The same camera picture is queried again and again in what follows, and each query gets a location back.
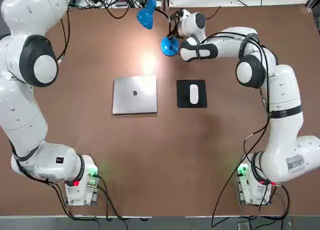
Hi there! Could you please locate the grey closed laptop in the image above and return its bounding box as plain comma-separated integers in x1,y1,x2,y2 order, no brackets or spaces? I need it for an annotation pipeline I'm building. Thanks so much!
111,74,158,116

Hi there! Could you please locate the black left arm base cable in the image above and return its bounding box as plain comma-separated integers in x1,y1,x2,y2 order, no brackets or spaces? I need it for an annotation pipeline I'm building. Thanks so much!
48,174,152,221

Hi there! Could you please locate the white computer mouse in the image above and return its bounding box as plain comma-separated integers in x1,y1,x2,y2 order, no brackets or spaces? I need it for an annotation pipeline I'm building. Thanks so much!
189,83,200,105

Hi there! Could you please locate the black mouse mat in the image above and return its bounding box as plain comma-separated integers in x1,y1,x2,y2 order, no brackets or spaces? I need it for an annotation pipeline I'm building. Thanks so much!
176,79,208,109

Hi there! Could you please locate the blue desk lamp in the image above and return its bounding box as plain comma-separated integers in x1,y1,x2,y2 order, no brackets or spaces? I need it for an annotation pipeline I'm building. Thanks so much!
136,0,181,58

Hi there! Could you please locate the black right arm base cable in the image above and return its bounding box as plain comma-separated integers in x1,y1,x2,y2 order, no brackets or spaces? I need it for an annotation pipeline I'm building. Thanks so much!
211,119,292,228

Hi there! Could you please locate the black lamp cable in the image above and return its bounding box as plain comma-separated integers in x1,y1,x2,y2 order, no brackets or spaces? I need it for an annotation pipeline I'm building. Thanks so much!
205,5,222,20

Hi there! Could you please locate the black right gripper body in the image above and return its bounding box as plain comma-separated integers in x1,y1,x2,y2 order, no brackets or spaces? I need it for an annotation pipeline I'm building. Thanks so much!
169,10,186,38

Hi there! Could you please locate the grey aluminium frame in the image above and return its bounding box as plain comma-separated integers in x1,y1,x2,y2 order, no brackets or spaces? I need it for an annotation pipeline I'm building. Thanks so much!
305,0,320,13

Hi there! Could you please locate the black arm base cable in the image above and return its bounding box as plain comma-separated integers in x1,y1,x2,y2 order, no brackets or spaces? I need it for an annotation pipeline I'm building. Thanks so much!
211,119,292,228
48,174,152,221

